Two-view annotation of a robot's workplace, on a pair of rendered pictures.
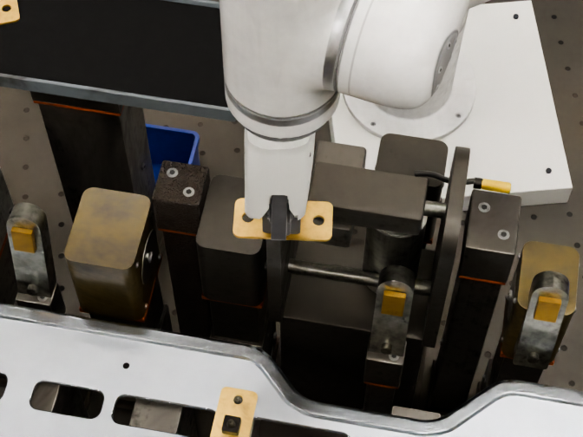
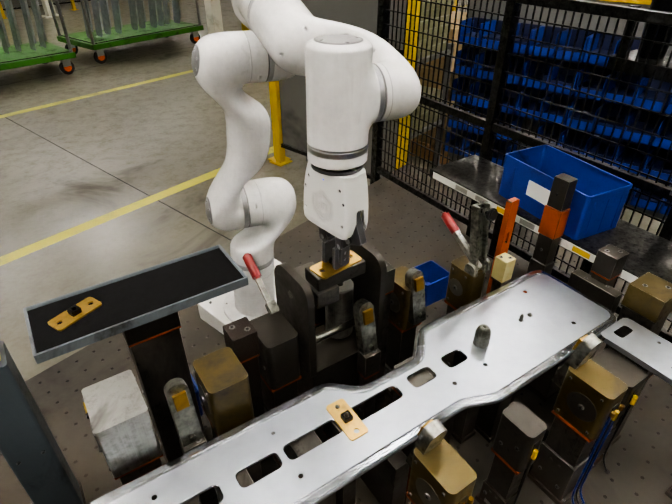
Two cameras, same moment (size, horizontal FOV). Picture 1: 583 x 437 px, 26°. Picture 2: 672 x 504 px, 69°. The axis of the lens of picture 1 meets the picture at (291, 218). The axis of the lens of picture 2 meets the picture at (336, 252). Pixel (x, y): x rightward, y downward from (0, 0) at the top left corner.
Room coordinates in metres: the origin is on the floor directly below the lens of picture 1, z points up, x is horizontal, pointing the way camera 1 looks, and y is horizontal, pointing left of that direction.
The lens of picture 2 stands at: (0.09, 0.46, 1.73)
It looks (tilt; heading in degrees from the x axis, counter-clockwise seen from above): 34 degrees down; 316
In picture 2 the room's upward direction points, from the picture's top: straight up
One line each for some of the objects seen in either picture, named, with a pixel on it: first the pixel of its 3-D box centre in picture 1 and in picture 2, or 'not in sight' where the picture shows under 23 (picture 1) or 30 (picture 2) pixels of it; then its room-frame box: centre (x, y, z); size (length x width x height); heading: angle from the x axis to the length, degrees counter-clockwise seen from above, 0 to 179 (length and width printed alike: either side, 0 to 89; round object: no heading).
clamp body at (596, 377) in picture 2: not in sight; (578, 441); (0.18, -0.30, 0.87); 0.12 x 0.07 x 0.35; 169
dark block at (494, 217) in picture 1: (468, 316); (372, 335); (0.65, -0.20, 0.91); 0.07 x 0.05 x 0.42; 169
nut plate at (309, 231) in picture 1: (283, 217); (336, 261); (0.56, 0.01, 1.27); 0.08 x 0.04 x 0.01; 87
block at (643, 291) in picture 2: not in sight; (629, 344); (0.21, -0.64, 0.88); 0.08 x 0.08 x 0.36; 79
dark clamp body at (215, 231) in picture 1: (244, 289); (276, 390); (0.69, 0.06, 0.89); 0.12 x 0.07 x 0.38; 169
